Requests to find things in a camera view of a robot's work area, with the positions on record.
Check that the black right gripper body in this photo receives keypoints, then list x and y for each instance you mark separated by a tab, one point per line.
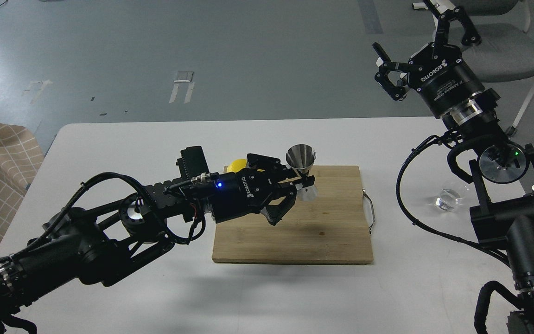
442	78

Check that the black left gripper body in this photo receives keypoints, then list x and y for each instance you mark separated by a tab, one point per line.
233	195

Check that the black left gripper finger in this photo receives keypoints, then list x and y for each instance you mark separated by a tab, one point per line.
286	194
265	168

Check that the steel double jigger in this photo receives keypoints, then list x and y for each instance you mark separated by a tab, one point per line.
301	158

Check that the clear glass measuring cup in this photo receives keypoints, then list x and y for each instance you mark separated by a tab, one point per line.
450	198

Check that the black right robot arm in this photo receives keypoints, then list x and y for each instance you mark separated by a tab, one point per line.
480	153

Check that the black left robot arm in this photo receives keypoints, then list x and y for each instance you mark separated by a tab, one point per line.
113	225

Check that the yellow lemon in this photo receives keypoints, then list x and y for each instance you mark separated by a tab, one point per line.
236	166

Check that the grey office chair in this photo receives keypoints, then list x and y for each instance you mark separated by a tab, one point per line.
506	52

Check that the wooden cutting board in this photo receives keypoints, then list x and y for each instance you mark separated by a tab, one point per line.
331	229

